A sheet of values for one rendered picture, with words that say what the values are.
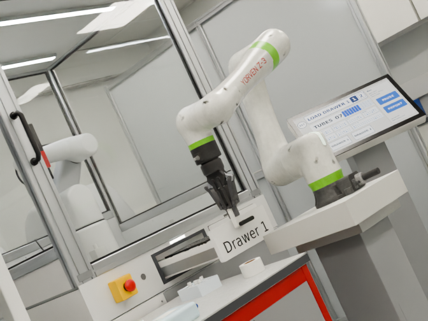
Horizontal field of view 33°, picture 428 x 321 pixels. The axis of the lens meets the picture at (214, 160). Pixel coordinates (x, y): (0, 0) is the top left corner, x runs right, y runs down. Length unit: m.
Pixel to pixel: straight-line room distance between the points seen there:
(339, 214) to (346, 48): 1.82
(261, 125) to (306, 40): 1.53
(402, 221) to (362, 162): 0.31
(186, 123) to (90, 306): 0.66
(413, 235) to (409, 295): 0.78
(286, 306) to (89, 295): 0.66
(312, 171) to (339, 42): 1.61
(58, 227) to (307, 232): 0.80
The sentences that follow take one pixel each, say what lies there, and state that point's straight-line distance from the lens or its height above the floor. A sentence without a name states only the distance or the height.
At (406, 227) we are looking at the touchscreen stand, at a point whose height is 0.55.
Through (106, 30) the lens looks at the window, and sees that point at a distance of 2.88.
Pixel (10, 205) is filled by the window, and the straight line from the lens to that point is 2.57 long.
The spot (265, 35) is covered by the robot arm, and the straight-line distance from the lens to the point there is 2.61.
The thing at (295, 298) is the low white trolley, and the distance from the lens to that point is 2.15.
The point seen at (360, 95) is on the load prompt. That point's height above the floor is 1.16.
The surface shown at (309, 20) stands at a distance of 4.10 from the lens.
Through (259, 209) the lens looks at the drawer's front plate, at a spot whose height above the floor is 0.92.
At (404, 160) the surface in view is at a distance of 3.98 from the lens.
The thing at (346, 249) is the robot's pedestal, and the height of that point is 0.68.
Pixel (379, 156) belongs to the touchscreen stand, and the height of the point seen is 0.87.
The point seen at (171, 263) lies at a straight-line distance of 2.56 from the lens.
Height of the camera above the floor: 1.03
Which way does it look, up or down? 2 degrees up
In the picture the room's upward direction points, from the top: 25 degrees counter-clockwise
